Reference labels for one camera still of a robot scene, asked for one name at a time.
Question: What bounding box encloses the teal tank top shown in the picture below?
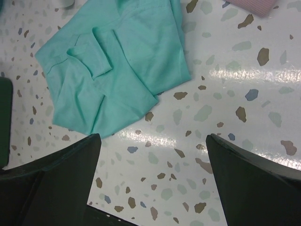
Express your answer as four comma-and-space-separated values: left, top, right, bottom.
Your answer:
35, 0, 191, 138

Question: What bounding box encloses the dark green organizer tray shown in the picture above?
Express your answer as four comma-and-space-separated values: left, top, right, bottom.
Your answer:
0, 77, 13, 168

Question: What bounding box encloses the pink tank top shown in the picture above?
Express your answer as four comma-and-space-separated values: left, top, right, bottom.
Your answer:
226, 0, 276, 17

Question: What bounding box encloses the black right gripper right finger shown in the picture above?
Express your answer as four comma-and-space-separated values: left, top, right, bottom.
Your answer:
206, 134, 301, 226

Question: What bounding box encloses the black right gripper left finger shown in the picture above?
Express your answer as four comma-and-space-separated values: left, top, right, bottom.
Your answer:
0, 133, 102, 226

